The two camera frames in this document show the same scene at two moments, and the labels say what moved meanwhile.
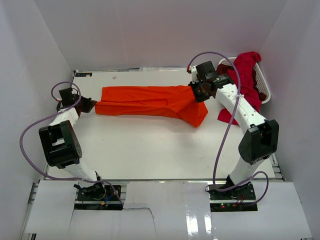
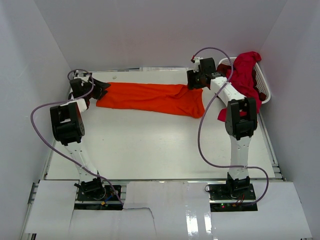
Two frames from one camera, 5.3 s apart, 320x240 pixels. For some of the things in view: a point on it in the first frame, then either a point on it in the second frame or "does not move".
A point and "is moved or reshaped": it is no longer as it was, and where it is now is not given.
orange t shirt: [177, 102] is moved or reshaped
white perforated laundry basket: [260, 77] does not move
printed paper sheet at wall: [163, 69] does not move
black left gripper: [89, 104] → [99, 87]
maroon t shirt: [222, 69] does not move
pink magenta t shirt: [245, 62] does not move
